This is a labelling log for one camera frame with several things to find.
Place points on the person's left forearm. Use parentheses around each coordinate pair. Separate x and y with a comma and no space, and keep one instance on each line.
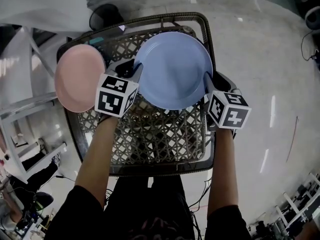
(96,159)

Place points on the pink big plate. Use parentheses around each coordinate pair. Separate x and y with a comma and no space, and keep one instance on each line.
(77,79)

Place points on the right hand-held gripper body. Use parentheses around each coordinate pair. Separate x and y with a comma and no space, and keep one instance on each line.
(230,111)

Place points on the white square pillar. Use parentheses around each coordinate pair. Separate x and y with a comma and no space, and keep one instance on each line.
(37,6)

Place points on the person's black trousers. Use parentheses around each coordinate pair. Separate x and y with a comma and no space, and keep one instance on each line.
(165,186)

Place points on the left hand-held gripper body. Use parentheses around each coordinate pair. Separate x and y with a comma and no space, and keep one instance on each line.
(112,96)

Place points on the person's black printed shirt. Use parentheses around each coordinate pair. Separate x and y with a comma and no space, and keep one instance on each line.
(75,214)

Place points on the blue big plate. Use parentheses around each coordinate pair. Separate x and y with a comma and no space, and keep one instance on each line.
(172,69)

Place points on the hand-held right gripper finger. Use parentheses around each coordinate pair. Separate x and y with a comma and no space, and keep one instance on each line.
(209,84)
(223,82)

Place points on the small teal object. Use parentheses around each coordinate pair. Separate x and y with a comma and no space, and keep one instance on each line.
(96,40)

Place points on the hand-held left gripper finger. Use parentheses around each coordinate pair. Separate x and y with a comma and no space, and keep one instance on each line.
(138,74)
(122,69)

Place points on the person's right forearm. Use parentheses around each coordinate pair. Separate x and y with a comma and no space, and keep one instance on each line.
(222,174)

